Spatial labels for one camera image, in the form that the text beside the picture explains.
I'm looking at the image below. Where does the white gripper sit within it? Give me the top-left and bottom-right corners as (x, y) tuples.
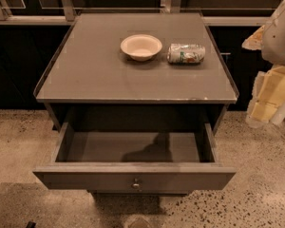
(241, 0), (285, 128)

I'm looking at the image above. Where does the grey top drawer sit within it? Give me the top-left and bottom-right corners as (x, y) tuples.
(33, 123), (236, 195)

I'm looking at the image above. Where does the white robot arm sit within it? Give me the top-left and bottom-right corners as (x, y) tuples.
(242, 0), (285, 128)

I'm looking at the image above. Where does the grey cabinet with flat top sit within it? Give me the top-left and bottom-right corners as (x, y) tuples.
(34, 13), (238, 127)

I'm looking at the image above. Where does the round metal drawer knob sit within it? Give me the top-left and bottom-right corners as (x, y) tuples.
(131, 179), (142, 190)

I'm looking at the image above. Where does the crushed green white can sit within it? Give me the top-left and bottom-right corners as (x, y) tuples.
(167, 44), (206, 64)

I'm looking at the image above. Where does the white paper bowl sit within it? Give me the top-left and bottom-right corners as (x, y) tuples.
(121, 34), (162, 62)

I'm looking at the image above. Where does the metal railing frame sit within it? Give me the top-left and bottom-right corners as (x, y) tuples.
(0, 0), (283, 26)

